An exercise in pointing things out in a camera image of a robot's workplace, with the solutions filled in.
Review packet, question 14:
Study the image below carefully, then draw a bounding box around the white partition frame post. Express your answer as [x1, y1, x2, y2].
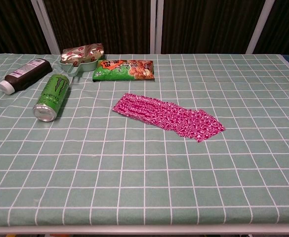
[31, 0, 61, 55]
[150, 0, 164, 54]
[246, 0, 275, 54]

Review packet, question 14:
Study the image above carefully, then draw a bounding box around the green orange chips bag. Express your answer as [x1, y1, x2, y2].
[92, 59, 156, 82]

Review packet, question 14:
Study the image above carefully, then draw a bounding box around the mint green plastic scoop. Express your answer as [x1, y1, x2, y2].
[59, 59, 99, 77]

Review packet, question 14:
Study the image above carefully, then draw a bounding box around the silver red foil packet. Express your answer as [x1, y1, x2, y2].
[61, 43, 105, 67]

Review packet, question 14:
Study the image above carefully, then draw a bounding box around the green white checkered tablecloth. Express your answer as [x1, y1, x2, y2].
[0, 53, 289, 227]

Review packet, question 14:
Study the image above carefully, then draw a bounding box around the brown bottle white cap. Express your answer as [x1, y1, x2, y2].
[0, 58, 53, 95]

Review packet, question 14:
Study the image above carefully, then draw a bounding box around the green Monster energy can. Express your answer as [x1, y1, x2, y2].
[33, 73, 71, 122]

